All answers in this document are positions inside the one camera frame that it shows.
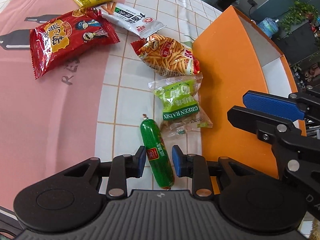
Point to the blue water bottle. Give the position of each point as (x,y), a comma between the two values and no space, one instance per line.
(269,26)

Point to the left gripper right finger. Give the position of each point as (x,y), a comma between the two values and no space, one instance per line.
(198,169)

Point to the pink checkered tablecloth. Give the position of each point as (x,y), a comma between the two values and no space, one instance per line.
(89,106)

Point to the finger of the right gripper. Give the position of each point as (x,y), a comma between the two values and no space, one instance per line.
(273,105)
(263,125)

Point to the orange cardboard box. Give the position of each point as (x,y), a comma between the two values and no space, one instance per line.
(236,56)

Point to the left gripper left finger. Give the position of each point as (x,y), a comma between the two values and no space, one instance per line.
(120,169)

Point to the orange fries snack bag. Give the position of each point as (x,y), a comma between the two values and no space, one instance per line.
(166,56)

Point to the green sausage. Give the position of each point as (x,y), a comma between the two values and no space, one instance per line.
(157,153)

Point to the white spicy strip packet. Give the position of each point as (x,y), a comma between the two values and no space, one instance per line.
(135,21)

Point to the red snack bag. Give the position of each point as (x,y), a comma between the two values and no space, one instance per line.
(68,36)

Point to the green raisin bag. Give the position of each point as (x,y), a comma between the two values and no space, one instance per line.
(181,112)

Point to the climbing green ivy plant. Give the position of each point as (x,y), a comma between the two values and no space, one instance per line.
(298,12)

